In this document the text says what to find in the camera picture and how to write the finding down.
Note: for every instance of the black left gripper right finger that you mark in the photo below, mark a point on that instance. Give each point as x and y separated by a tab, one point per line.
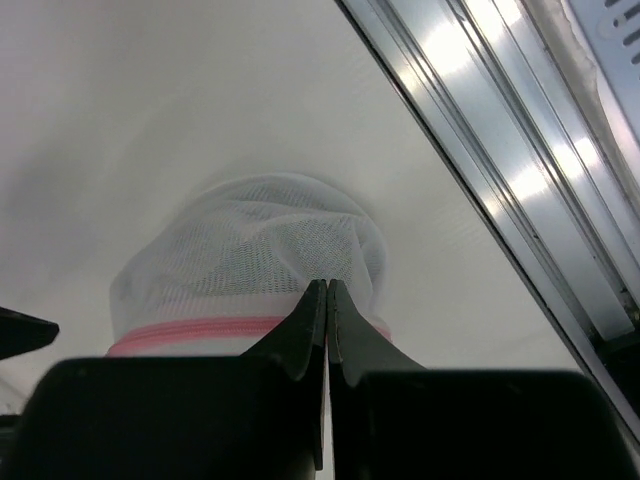
395	419

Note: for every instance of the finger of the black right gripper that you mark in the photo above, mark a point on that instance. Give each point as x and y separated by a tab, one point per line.
21	333

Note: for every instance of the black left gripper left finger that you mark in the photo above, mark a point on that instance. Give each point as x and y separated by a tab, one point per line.
258	415

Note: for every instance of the white slotted cable duct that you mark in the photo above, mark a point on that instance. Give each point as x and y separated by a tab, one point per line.
612	31

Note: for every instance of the white mesh pink-trimmed laundry bag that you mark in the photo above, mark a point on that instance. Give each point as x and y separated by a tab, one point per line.
235	261

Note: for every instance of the aluminium frame rail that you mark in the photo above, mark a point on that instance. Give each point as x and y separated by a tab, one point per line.
479	77

